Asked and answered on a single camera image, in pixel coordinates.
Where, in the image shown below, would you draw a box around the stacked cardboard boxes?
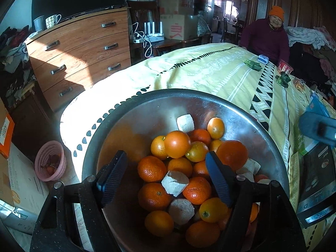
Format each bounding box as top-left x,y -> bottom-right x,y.
160,14 -> 199,41

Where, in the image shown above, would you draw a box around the pile of oranges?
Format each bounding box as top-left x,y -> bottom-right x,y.
137,117 -> 271,248

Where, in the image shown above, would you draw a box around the white cables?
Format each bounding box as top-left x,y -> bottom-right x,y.
130,22 -> 155,59

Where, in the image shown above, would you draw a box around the dark wooden wardrobe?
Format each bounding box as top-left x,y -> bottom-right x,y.
248,0 -> 336,32

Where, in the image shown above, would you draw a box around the black box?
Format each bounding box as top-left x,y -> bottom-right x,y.
297,142 -> 336,229

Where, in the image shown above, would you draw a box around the dark wooden chair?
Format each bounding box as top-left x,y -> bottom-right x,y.
127,0 -> 158,38

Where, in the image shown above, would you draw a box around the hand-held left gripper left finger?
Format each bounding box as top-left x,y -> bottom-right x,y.
30,150 -> 129,252

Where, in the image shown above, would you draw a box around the blue green cardboard box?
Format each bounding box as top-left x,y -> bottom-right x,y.
294,94 -> 332,156

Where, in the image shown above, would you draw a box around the pink plastic basket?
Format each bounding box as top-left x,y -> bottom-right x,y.
35,140 -> 67,182

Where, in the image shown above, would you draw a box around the pile of clothes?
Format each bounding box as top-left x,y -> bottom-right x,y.
285,26 -> 336,98

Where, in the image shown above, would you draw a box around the red snack packet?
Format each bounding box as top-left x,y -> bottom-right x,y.
278,59 -> 294,74

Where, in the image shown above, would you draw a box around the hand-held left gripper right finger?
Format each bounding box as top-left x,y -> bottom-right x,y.
205,151 -> 306,252

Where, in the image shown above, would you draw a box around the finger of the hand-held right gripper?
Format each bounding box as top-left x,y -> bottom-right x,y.
299,112 -> 336,148

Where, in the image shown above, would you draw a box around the green bok choy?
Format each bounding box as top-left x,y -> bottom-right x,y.
244,59 -> 263,71
275,74 -> 292,88

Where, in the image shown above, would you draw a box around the orange flat box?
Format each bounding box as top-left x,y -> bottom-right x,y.
0,112 -> 15,159

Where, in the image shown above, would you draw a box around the grey mug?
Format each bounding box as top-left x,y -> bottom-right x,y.
33,16 -> 46,32

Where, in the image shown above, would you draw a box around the white router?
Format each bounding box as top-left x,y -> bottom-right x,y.
143,22 -> 165,43

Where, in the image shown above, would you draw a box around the dark wooden side table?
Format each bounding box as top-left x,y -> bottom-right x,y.
130,37 -> 212,59

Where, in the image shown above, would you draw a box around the large metal bowl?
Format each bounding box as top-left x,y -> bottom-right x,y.
81,89 -> 290,252

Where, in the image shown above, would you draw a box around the orange snack packet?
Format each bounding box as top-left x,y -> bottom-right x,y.
292,77 -> 306,91

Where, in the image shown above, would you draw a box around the white dotted mug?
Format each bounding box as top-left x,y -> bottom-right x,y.
45,14 -> 62,29

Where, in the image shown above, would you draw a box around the wooden chest of drawers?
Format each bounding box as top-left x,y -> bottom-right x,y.
26,7 -> 132,112

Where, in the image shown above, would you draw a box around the printed cardboard box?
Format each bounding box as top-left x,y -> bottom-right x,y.
159,0 -> 195,16

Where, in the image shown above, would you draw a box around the heap of mixed clothes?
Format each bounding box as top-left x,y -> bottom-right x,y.
0,26 -> 38,106

